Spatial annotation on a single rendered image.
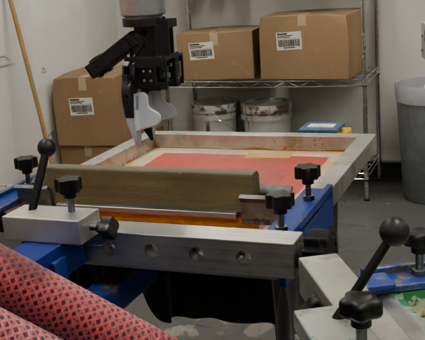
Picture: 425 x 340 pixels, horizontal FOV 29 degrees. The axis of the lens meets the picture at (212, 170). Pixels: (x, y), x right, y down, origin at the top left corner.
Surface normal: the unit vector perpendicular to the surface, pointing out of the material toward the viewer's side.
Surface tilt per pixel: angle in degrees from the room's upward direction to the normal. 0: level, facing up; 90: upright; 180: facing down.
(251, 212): 90
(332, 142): 90
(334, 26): 87
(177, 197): 90
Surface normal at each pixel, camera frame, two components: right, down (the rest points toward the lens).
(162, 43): -0.36, 0.26
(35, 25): 0.93, 0.03
